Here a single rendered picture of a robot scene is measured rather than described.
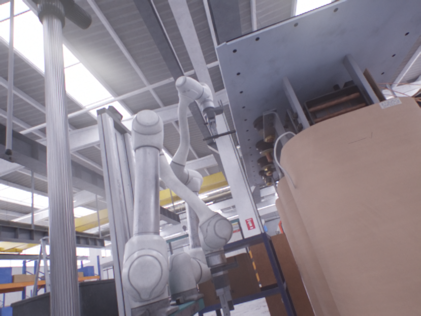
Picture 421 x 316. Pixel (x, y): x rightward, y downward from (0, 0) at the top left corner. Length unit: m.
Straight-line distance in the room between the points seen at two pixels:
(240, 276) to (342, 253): 1.27
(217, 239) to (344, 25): 0.87
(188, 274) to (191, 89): 1.07
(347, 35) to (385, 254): 0.74
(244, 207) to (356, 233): 11.16
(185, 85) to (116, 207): 0.78
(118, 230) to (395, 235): 1.13
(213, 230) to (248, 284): 1.08
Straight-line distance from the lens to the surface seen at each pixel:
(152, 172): 1.11
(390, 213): 0.90
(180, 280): 1.62
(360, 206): 0.88
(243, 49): 0.96
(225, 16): 5.37
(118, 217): 1.43
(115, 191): 1.47
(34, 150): 8.91
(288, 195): 1.38
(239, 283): 2.09
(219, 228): 1.04
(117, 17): 11.74
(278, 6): 13.49
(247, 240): 2.01
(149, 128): 1.15
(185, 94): 1.64
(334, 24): 1.08
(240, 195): 12.09
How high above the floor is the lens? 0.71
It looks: 22 degrees up
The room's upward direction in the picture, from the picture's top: 16 degrees counter-clockwise
